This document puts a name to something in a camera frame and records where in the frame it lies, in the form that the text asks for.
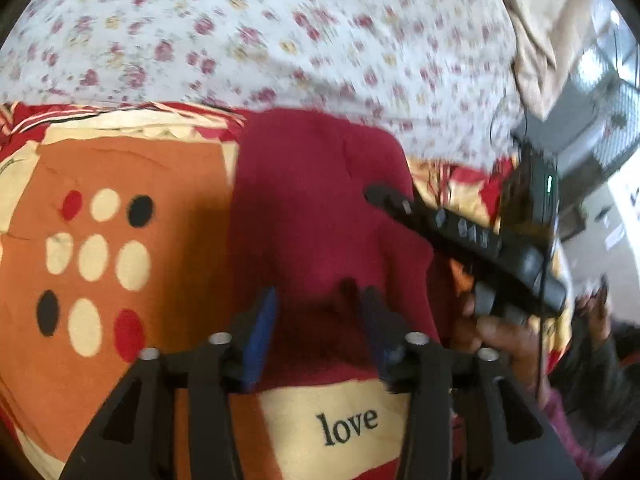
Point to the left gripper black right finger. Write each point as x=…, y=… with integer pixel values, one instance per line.
x=468, y=418

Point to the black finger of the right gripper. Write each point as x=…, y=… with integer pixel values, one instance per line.
x=410, y=211

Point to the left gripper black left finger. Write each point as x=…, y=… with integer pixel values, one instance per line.
x=132, y=436

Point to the maroon garment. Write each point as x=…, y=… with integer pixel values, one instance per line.
x=299, y=223

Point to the person's right hand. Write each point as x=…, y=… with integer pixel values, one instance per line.
x=521, y=343

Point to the white floral bedsheet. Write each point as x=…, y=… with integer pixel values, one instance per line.
x=435, y=73

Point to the orange patterned love blanket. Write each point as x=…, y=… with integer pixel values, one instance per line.
x=114, y=238

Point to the beige curtain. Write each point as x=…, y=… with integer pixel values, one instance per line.
x=550, y=35

